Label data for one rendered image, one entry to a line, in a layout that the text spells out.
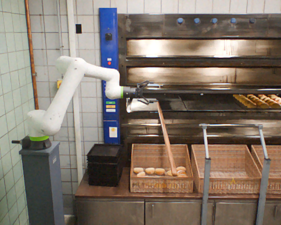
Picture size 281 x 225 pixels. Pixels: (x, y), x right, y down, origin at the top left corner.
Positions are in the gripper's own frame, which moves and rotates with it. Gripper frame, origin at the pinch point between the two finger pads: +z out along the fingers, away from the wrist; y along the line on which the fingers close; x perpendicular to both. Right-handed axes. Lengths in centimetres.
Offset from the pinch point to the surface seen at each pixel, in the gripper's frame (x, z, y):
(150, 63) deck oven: -55, -4, -17
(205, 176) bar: 5, 41, 69
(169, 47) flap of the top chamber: -55, 14, -31
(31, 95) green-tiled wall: -49, -118, 14
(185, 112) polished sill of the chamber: -55, 31, 31
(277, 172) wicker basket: -44, 123, 90
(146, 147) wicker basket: -51, -8, 67
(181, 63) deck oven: -55, 25, -17
